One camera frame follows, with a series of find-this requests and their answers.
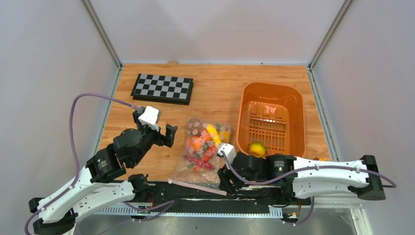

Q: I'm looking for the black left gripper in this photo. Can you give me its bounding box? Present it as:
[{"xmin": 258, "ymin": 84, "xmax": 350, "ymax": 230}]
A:
[{"xmin": 131, "ymin": 112, "xmax": 179, "ymax": 166}]

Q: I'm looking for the red chili pepper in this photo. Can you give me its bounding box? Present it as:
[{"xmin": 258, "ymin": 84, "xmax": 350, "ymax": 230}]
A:
[{"xmin": 186, "ymin": 155, "xmax": 214, "ymax": 170}]

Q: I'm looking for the clear zip top bag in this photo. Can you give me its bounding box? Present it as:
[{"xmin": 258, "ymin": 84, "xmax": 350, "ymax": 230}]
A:
[{"xmin": 168, "ymin": 117, "xmax": 232, "ymax": 196}]

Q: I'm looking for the yellow toy banana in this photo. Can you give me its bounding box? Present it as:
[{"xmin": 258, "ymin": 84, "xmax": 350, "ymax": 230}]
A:
[{"xmin": 206, "ymin": 124, "xmax": 222, "ymax": 147}]

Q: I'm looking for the orange plastic basket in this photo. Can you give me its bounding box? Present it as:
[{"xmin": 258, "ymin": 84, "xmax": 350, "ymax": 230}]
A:
[{"xmin": 236, "ymin": 82, "xmax": 306, "ymax": 157}]

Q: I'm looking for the orange toy carrot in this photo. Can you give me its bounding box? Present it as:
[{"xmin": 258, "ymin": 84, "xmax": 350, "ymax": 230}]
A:
[{"xmin": 198, "ymin": 146, "xmax": 217, "ymax": 162}]

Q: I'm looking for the yellow wrinkled round fruit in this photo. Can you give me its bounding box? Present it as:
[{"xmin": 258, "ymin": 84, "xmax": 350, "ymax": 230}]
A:
[{"xmin": 219, "ymin": 130, "xmax": 231, "ymax": 143}]

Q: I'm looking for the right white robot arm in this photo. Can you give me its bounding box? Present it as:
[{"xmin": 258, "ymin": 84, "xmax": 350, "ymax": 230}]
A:
[{"xmin": 218, "ymin": 150, "xmax": 386, "ymax": 205}]

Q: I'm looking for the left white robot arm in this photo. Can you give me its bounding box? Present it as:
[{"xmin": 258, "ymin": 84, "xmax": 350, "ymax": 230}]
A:
[{"xmin": 29, "ymin": 108, "xmax": 178, "ymax": 235}]

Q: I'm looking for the black grey chessboard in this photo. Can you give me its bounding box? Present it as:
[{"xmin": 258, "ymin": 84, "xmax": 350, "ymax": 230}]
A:
[{"xmin": 131, "ymin": 73, "xmax": 194, "ymax": 105}]

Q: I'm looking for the yellow green toy lemon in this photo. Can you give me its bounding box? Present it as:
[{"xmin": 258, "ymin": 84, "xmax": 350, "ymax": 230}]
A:
[{"xmin": 248, "ymin": 142, "xmax": 267, "ymax": 158}]

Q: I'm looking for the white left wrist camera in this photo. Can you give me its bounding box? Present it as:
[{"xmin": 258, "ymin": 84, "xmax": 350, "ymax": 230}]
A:
[{"xmin": 138, "ymin": 106, "xmax": 161, "ymax": 131}]

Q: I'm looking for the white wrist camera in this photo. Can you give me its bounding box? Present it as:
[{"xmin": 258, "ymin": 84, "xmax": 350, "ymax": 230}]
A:
[
  {"xmin": 217, "ymin": 143, "xmax": 236, "ymax": 165},
  {"xmin": 138, "ymin": 106, "xmax": 161, "ymax": 131}
]

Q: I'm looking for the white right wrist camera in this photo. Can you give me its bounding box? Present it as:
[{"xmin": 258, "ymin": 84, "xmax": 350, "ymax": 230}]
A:
[{"xmin": 217, "ymin": 143, "xmax": 236, "ymax": 165}]

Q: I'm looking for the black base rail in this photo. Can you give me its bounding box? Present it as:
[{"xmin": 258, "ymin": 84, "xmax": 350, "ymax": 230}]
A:
[{"xmin": 127, "ymin": 174, "xmax": 311, "ymax": 215}]

